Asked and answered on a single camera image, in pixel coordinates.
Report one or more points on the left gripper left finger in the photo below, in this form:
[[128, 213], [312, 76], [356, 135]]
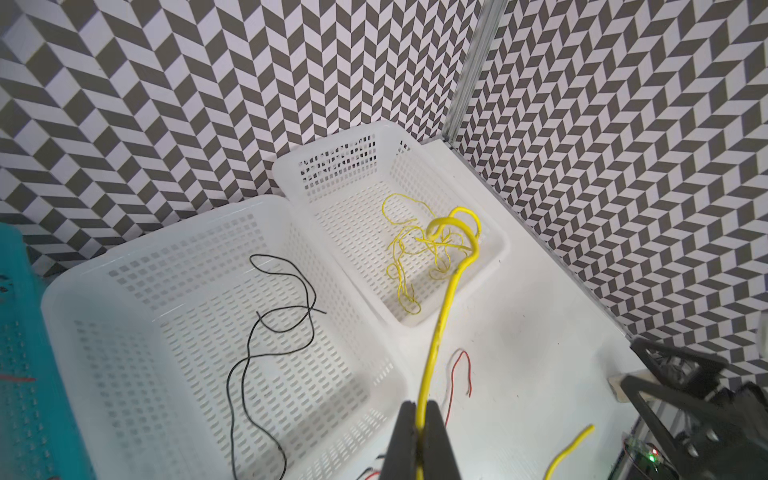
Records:
[[400, 460]]

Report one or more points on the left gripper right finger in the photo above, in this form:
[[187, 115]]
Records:
[[438, 459]]

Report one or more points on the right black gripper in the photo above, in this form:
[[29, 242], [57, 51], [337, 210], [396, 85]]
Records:
[[723, 438]]

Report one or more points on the middle white plastic basket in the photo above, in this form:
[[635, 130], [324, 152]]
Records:
[[227, 346]]

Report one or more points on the white plastic basket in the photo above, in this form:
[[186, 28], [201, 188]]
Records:
[[227, 346], [371, 191]]

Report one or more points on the right white plastic basket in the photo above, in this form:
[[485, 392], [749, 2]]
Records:
[[371, 191]]

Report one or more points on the teal plastic basket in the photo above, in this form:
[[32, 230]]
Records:
[[39, 435]]

